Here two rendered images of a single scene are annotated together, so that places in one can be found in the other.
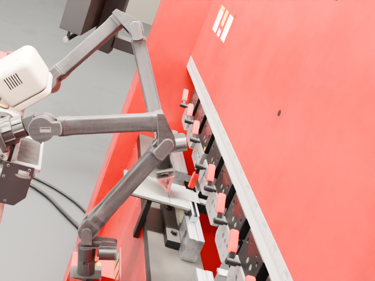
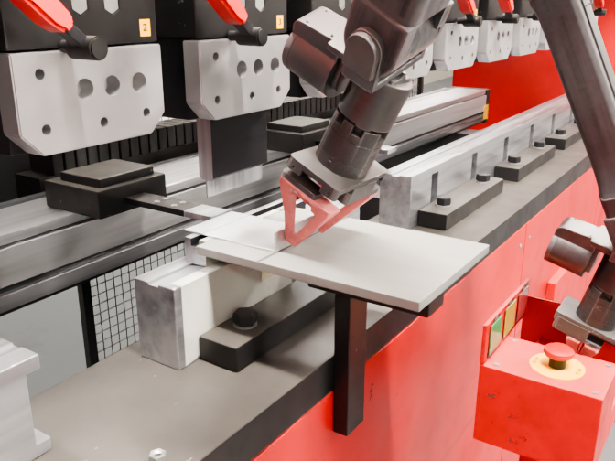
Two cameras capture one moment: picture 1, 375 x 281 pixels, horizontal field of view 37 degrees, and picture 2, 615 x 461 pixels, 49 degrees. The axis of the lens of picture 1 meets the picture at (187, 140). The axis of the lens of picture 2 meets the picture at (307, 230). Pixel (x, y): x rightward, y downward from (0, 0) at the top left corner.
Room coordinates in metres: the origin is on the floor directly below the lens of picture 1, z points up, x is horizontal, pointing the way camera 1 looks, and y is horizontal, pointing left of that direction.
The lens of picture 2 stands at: (2.47, 0.53, 1.25)
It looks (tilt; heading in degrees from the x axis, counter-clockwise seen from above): 19 degrees down; 228
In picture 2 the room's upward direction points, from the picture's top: straight up
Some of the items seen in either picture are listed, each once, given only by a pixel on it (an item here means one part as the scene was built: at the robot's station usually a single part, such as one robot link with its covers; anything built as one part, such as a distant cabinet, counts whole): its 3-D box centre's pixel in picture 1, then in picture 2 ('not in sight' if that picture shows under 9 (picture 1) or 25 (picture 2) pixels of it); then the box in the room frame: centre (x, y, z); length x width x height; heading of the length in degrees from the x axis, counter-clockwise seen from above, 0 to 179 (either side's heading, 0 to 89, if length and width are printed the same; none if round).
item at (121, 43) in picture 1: (133, 53); not in sight; (3.21, 0.48, 1.18); 0.40 x 0.24 x 0.07; 14
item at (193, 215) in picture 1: (191, 204); (250, 228); (1.99, -0.11, 0.99); 0.20 x 0.03 x 0.03; 14
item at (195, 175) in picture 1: (196, 176); not in sight; (1.85, -0.08, 1.16); 0.04 x 0.02 x 0.10; 104
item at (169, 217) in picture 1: (169, 223); (296, 305); (1.96, -0.06, 0.89); 0.30 x 0.05 x 0.03; 14
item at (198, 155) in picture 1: (211, 147); (216, 31); (2.04, -0.09, 1.22); 0.15 x 0.09 x 0.17; 14
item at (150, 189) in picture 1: (156, 189); (343, 249); (1.98, 0.04, 1.00); 0.26 x 0.18 x 0.01; 104
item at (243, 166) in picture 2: (200, 179); (233, 147); (2.02, -0.10, 1.09); 0.10 x 0.02 x 0.10; 14
